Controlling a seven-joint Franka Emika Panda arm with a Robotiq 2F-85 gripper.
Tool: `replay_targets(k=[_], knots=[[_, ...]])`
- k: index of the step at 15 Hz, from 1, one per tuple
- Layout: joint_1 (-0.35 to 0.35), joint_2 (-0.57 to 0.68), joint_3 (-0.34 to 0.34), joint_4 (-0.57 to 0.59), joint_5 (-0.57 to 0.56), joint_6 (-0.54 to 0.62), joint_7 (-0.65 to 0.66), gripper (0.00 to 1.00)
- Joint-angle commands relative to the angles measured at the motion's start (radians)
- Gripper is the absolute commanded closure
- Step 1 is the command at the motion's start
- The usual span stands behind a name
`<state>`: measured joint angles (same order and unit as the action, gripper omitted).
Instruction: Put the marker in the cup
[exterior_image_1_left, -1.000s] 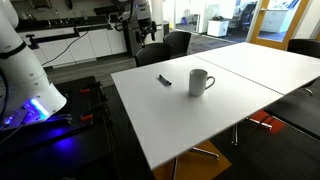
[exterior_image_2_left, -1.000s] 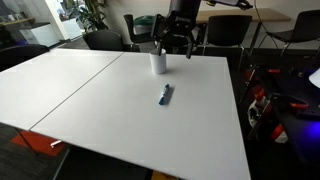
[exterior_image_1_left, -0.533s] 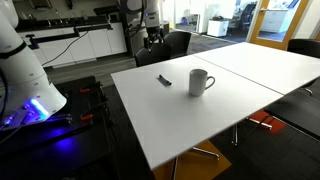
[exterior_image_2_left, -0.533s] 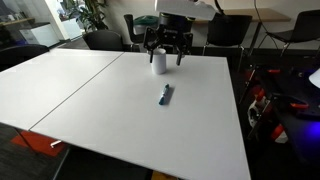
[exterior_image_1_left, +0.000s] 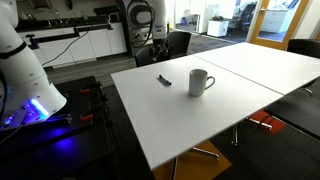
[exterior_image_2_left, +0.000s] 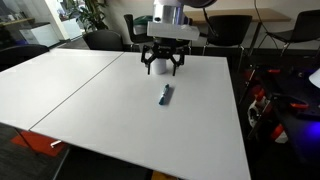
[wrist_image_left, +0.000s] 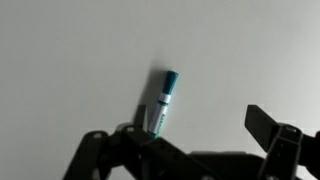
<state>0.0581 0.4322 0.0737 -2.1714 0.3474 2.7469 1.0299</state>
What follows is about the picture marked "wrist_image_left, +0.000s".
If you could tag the teal and white marker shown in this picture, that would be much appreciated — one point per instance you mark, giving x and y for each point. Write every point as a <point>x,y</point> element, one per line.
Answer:
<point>163,103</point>

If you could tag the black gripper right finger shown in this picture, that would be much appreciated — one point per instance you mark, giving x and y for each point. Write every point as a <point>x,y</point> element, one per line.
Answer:
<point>283,150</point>

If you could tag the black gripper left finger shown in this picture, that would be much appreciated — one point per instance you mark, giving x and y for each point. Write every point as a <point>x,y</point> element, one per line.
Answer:
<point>140,153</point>

